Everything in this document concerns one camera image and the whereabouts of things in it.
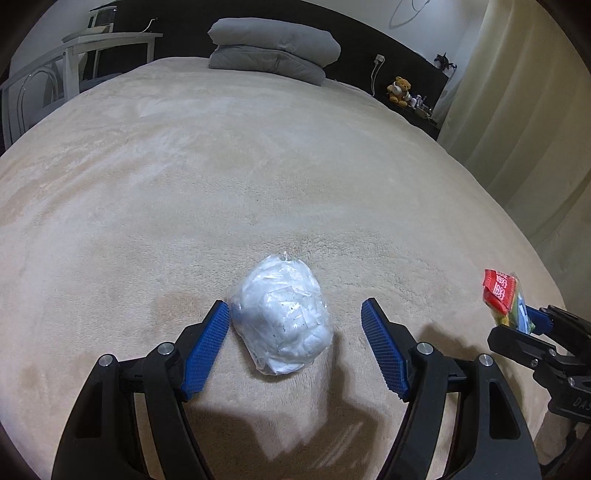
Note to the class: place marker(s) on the cluster of small bedside items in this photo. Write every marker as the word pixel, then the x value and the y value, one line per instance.
pixel 422 108

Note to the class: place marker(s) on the grey quilted pillow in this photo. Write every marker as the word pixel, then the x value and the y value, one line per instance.
pixel 268 64

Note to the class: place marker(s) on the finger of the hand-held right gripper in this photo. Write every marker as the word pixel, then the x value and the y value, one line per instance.
pixel 568 327
pixel 521 344

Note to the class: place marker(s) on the clear chair with grey cushion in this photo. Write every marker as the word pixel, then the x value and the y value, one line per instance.
pixel 37 87

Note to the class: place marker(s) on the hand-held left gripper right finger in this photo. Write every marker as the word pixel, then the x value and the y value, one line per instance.
pixel 385 350

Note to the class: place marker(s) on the white desk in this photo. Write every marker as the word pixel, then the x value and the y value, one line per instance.
pixel 106 39

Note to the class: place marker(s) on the red green snack wrapper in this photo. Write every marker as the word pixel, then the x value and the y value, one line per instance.
pixel 498 286

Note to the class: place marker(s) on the brown teddy bear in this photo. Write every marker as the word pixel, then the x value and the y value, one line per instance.
pixel 399 91

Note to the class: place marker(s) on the cream curtain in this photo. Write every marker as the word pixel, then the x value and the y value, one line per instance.
pixel 521 115

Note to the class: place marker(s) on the black headboard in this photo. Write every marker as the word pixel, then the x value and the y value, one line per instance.
pixel 184 23

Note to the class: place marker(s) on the white wadded plastic bag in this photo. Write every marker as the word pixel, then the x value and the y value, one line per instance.
pixel 281 314

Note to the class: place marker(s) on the dark spiky figurine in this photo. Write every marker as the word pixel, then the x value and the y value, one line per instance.
pixel 444 61

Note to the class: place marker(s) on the beige plush blanket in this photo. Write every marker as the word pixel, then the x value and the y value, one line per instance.
pixel 184 184

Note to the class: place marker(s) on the white small appliance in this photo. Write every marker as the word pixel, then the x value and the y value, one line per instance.
pixel 102 18

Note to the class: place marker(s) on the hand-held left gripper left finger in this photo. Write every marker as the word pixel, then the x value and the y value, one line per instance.
pixel 205 350

